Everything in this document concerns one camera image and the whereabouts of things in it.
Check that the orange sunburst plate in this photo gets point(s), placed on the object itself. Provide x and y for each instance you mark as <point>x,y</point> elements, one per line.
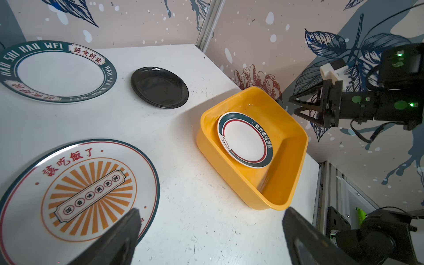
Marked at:
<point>66,200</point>

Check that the green rim plate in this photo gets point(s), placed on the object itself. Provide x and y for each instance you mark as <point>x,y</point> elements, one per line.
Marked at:
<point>56,72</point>

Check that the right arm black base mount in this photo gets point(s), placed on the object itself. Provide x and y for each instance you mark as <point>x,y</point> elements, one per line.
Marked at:
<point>383,234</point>

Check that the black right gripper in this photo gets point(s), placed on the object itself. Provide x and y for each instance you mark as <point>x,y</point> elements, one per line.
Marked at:
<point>337,104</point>

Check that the green red rimmed white plate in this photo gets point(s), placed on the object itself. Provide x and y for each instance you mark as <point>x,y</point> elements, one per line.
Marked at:
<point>245,140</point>

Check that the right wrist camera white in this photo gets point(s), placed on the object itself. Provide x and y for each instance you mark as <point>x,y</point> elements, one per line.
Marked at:
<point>336,70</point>

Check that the small black plate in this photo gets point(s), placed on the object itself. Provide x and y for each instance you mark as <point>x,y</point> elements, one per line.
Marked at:
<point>159,87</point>

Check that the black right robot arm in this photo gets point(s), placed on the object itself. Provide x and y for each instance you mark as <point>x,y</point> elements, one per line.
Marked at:
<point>391,91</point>

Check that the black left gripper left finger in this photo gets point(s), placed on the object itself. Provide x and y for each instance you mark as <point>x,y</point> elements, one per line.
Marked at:
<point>116,246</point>

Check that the yellow plastic bin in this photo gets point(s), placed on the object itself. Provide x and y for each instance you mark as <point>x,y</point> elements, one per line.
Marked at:
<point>272,187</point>

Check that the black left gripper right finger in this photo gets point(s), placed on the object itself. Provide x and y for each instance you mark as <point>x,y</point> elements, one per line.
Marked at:
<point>307,246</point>

